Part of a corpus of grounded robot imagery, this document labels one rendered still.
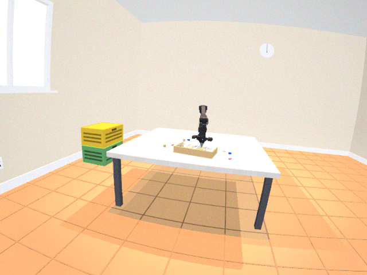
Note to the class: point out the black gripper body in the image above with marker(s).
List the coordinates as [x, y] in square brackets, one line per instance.
[210, 139]

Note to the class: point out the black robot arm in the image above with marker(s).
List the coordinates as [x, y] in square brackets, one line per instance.
[203, 121]

